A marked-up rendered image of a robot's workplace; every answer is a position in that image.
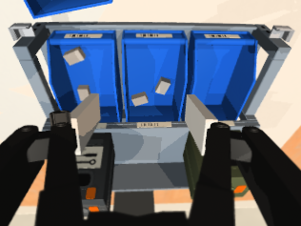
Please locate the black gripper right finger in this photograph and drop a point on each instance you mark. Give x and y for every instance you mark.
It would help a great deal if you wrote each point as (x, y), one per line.
(272, 177)

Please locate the grey metal shelf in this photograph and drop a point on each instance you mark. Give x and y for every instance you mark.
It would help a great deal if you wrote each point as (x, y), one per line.
(148, 155)

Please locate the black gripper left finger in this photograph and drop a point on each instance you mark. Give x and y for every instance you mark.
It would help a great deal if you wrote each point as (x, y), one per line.
(59, 204)

